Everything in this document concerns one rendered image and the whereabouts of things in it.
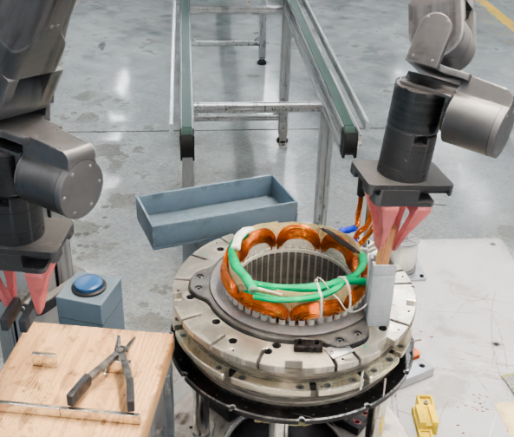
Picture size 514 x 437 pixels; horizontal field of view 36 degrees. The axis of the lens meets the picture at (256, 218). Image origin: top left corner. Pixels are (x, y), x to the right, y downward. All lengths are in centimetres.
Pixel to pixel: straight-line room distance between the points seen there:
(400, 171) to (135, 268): 228
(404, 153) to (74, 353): 46
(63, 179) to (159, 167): 311
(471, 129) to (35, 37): 43
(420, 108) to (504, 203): 289
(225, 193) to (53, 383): 55
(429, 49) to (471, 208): 281
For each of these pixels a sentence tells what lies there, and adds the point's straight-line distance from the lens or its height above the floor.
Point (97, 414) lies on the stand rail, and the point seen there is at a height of 108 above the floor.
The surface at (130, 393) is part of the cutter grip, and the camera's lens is 90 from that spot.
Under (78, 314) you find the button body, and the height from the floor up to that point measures 101.
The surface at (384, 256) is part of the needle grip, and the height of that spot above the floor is 119.
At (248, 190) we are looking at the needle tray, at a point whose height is 104.
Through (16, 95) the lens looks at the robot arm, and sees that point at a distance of 76.
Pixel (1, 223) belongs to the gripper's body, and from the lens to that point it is 81.
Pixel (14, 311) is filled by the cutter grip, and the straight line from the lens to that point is 89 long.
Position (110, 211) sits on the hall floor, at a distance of 348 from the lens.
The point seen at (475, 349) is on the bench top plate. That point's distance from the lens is 151.
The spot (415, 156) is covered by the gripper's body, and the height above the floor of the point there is 133.
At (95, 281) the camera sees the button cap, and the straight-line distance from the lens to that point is 117.
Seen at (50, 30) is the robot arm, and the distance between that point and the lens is 72.
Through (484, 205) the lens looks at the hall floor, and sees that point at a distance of 368.
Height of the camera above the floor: 170
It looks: 30 degrees down
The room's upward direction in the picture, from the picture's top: 1 degrees clockwise
